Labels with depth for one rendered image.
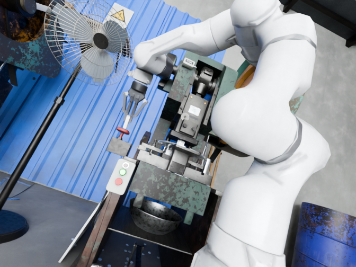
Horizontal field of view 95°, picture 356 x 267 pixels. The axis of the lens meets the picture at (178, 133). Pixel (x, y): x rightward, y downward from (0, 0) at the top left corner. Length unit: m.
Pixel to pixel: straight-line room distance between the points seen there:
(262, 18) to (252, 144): 0.31
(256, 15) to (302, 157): 0.33
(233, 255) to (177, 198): 0.60
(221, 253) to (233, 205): 0.07
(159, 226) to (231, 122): 0.79
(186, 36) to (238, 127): 0.42
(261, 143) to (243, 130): 0.04
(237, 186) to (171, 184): 0.57
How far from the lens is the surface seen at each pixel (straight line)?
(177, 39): 0.63
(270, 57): 0.42
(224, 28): 0.62
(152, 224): 0.97
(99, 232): 0.84
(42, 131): 1.37
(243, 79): 1.61
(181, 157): 0.91
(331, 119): 3.97
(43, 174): 2.48
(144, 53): 0.68
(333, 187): 3.77
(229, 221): 0.31
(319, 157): 0.39
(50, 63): 1.98
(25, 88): 2.78
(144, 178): 0.84
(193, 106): 1.09
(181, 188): 0.86
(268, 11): 0.51
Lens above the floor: 0.65
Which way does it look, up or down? 13 degrees up
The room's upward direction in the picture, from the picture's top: 20 degrees clockwise
